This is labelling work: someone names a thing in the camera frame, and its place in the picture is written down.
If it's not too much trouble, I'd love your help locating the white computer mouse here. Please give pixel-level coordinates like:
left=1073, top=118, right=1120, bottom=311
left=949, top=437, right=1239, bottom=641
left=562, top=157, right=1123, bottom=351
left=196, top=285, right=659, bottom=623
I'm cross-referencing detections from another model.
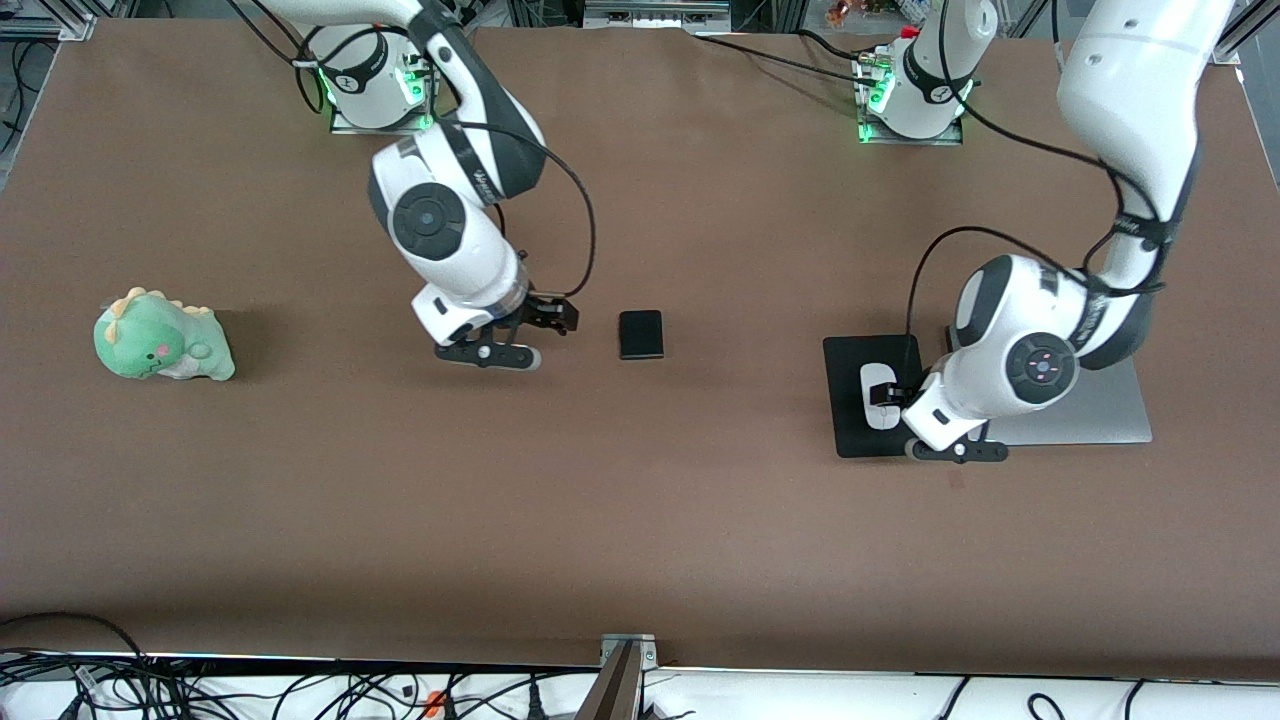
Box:
left=860, top=362, right=902, bottom=432

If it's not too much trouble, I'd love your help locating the black phone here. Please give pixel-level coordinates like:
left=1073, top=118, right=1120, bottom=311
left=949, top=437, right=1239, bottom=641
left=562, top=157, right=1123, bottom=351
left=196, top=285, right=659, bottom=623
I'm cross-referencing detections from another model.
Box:
left=619, top=310, right=665, bottom=361

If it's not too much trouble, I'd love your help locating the black mouse pad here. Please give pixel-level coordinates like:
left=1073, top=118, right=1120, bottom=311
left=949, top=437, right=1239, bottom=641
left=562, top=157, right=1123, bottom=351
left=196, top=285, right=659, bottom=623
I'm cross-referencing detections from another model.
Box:
left=823, top=334, right=937, bottom=459

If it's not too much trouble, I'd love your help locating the silver laptop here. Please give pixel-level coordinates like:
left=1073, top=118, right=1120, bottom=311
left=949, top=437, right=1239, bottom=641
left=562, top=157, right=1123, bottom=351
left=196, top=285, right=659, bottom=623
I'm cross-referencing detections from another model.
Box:
left=945, top=321, right=1154, bottom=447

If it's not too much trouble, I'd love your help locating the metal box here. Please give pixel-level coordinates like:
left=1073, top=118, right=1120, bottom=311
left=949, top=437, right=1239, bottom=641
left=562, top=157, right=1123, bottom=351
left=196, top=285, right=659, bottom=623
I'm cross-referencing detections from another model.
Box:
left=583, top=0, right=733, bottom=31

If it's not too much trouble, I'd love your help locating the green dinosaur plush toy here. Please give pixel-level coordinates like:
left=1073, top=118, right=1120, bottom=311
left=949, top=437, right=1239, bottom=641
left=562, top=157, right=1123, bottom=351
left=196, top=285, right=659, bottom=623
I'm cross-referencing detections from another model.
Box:
left=94, top=288, right=236, bottom=382

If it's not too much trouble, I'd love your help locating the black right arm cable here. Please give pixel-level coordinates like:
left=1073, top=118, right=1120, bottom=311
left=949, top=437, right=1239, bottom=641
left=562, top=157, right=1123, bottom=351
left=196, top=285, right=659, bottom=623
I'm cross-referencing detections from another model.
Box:
left=430, top=118, right=598, bottom=301

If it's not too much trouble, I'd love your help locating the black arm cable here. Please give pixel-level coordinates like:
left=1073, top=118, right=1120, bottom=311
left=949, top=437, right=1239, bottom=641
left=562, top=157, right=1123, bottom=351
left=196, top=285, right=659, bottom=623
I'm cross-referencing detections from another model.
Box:
left=430, top=118, right=598, bottom=301
left=905, top=0, right=1201, bottom=336

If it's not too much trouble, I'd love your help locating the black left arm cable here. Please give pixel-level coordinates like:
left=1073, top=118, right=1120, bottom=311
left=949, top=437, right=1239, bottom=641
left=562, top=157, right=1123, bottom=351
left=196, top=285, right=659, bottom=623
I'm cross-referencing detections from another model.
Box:
left=905, top=0, right=1201, bottom=336

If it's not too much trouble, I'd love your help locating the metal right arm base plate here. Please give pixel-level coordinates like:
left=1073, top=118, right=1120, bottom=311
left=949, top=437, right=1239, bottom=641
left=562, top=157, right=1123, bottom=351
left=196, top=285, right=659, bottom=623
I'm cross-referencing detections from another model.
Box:
left=330, top=40, right=438, bottom=136

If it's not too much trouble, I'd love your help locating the long black table cable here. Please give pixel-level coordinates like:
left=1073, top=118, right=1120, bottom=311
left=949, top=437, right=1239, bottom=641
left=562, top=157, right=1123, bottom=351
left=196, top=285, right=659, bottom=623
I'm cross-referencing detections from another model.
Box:
left=685, top=28, right=881, bottom=89

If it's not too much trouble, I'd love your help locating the metal table edge bracket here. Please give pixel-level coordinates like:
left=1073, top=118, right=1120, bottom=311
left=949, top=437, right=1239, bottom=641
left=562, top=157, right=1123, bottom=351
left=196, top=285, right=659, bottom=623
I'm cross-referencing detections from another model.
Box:
left=575, top=633, right=661, bottom=720

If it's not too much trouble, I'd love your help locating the black looped floor cable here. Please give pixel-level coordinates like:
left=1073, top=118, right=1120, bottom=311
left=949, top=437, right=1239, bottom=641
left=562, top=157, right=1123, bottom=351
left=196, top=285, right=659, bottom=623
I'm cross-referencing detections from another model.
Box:
left=0, top=612, right=151, bottom=666

